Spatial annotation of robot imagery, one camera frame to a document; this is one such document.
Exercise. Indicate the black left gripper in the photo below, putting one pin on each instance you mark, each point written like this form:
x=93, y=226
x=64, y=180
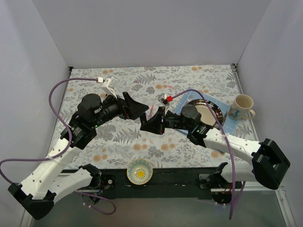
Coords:
x=124, y=109

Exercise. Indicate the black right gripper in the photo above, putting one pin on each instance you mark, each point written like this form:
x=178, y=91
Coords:
x=162, y=121

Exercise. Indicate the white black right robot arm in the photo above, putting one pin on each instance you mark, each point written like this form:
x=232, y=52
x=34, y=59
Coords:
x=264, y=162

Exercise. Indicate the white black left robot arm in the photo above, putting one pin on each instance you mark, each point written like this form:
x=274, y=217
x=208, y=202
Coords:
x=39, y=192

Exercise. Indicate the floral patterned tablecloth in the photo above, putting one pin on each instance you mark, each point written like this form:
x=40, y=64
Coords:
x=119, y=142

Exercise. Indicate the yellow centre patterned bowl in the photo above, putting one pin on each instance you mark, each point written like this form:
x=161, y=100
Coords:
x=139, y=171

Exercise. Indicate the striped rim cream plate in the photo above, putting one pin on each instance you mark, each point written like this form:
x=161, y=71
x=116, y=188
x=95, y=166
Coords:
x=210, y=112

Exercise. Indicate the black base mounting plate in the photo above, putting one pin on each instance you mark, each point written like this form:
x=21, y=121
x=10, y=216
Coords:
x=164, y=183

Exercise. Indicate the light blue checkered napkin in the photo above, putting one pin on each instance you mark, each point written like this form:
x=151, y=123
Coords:
x=229, y=125

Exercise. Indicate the cream painted mug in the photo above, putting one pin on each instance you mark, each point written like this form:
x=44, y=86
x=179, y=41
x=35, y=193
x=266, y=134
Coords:
x=242, y=108

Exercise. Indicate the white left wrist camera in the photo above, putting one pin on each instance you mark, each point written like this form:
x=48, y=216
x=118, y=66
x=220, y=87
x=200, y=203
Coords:
x=109, y=86

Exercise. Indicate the aluminium frame rail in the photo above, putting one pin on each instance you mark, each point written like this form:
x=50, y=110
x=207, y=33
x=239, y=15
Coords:
x=257, y=207

